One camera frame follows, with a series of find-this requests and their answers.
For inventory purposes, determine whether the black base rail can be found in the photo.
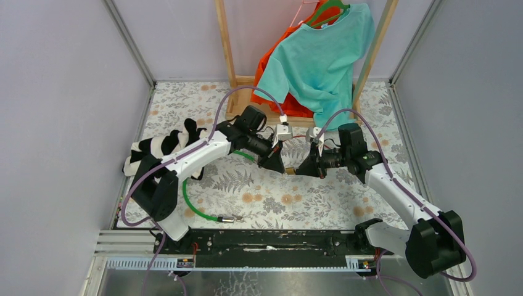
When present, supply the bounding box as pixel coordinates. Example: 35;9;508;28
153;229;379;272

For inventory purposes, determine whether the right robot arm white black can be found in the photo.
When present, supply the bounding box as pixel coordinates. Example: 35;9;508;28
295;123;467;279

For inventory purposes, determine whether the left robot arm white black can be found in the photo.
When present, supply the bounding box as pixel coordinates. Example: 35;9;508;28
128;106;292;253

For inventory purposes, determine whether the black white striped cloth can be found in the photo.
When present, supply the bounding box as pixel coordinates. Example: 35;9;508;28
121;118;208;177

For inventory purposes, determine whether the green cable lock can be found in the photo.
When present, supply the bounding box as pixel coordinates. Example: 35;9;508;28
182;150;256;224

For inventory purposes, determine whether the wooden clothes rack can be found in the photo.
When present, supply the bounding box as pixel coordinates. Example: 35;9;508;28
215;0;398;124

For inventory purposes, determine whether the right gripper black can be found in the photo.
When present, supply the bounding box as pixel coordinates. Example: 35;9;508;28
295;142;350;179

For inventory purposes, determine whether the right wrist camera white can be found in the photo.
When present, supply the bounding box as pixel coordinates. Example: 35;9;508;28
305;127;324;145

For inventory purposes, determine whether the pink hanger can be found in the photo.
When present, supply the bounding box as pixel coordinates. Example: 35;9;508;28
289;1;320;28

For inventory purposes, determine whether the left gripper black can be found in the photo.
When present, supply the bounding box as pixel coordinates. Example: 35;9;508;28
244;131;284;174

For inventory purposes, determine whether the orange garment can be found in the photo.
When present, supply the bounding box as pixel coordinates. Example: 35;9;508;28
250;0;348;118

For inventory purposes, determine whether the teal t-shirt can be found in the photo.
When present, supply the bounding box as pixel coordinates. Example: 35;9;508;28
255;3;375;130

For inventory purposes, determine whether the floral table mat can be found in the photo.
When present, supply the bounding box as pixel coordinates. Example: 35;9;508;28
142;81;416;229

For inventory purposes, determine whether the red cable lock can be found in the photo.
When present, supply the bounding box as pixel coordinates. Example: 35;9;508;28
286;135;319;151

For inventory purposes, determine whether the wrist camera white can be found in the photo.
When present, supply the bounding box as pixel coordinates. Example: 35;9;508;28
305;127;324;145
272;115;294;147

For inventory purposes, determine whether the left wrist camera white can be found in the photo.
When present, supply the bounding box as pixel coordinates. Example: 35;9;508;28
272;115;294;147

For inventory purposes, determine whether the green hanger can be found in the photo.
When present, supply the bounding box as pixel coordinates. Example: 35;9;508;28
306;0;351;28

